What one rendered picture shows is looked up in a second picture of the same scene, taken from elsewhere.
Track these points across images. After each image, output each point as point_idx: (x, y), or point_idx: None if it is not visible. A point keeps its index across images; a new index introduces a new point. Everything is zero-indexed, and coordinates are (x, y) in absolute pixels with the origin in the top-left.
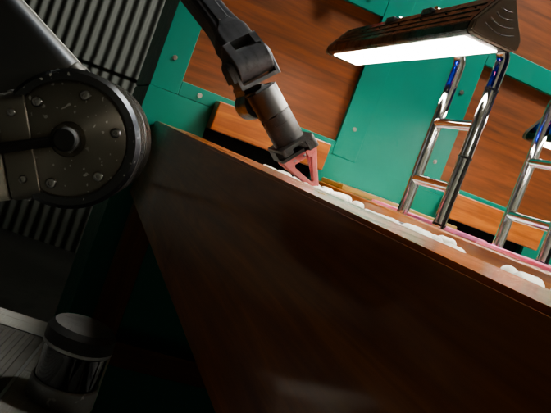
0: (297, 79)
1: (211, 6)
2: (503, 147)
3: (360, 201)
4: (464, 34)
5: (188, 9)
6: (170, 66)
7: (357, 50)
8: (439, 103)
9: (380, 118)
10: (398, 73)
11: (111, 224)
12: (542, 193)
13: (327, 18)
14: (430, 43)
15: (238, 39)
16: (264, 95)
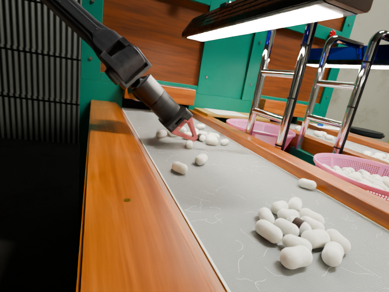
0: (168, 55)
1: (84, 21)
2: (283, 68)
3: (222, 129)
4: (318, 3)
5: (70, 27)
6: (89, 65)
7: (203, 32)
8: (263, 59)
9: (219, 67)
10: (224, 39)
11: (85, 160)
12: (304, 87)
13: (178, 13)
14: (270, 18)
15: (112, 47)
16: (143, 88)
